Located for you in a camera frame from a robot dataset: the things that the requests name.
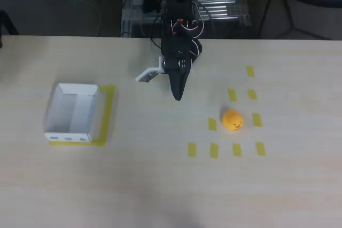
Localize yellow L-shaped tape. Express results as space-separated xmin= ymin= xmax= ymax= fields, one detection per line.
xmin=49 ymin=84 xmax=116 ymax=148

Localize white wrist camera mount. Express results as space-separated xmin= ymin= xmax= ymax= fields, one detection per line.
xmin=135 ymin=56 xmax=165 ymax=83

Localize black table leg frame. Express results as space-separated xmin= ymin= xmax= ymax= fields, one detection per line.
xmin=258 ymin=0 xmax=332 ymax=41

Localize white cardboard box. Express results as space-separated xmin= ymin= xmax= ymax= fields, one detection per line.
xmin=43 ymin=82 xmax=102 ymax=144

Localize aluminium roller rack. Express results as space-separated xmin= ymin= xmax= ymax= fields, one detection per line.
xmin=120 ymin=0 xmax=252 ymax=38

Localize red white servo wires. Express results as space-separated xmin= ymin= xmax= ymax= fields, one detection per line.
xmin=170 ymin=1 xmax=205 ymax=62

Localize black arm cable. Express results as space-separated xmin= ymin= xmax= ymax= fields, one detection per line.
xmin=138 ymin=14 xmax=164 ymax=51

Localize yellow rubber duck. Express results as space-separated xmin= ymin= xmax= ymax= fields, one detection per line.
xmin=222 ymin=109 xmax=245 ymax=132

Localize white floor cable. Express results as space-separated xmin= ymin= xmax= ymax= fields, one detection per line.
xmin=53 ymin=0 xmax=103 ymax=36

